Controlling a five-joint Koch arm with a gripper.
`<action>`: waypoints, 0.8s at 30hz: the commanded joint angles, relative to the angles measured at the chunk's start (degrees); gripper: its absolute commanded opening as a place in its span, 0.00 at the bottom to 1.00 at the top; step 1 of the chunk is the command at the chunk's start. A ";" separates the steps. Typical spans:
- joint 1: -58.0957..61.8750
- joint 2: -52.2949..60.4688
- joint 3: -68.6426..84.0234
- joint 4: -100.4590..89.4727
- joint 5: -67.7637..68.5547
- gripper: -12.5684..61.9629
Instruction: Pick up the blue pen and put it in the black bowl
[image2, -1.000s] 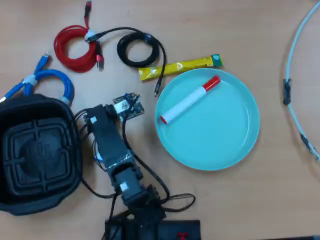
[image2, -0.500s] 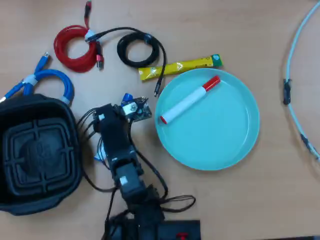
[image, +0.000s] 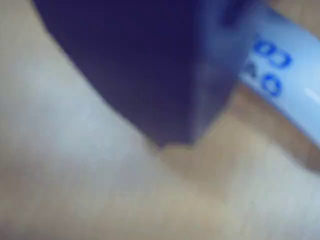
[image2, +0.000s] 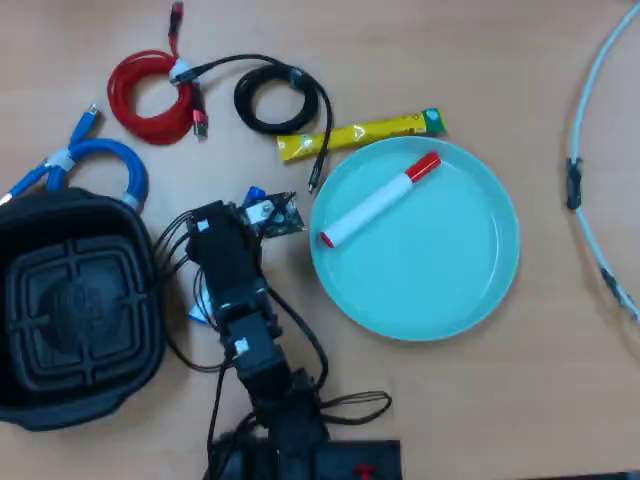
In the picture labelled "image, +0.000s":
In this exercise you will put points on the blue capped white marker pen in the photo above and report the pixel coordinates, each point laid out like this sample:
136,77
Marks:
287,75

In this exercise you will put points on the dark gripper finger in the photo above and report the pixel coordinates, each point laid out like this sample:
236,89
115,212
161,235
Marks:
140,62

